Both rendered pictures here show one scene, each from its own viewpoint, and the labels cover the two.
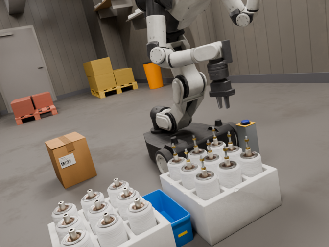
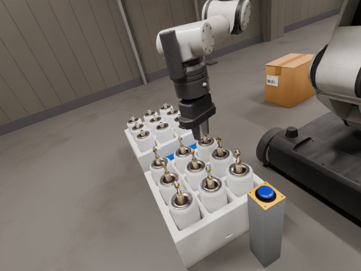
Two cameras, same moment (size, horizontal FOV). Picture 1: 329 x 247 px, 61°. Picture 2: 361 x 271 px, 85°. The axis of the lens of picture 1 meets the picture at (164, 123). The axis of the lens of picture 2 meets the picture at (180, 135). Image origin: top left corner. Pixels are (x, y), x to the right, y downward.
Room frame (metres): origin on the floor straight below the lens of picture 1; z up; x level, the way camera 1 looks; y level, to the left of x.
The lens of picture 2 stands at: (1.23, -0.77, 0.78)
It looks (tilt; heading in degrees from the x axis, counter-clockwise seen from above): 31 degrees down; 97
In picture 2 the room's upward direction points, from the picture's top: 15 degrees counter-clockwise
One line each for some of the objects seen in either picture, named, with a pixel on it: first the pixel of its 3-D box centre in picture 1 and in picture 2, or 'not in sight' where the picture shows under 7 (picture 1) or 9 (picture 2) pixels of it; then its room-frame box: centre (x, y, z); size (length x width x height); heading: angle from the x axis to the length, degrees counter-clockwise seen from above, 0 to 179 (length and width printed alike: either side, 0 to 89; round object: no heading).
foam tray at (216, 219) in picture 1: (217, 189); (202, 193); (1.18, -0.17, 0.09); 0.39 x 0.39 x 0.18; 24
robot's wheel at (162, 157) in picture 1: (166, 164); (273, 146); (1.58, 0.05, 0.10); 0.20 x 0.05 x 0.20; 26
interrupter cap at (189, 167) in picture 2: (211, 158); (195, 165); (1.18, -0.17, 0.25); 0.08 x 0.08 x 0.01
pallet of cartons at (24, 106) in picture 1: (34, 106); not in sight; (5.90, 2.58, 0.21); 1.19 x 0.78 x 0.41; 25
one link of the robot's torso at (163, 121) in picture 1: (174, 118); not in sight; (1.94, -0.07, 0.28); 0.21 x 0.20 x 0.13; 26
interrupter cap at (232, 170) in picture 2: (216, 144); (238, 169); (1.34, -0.23, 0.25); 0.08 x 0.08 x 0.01
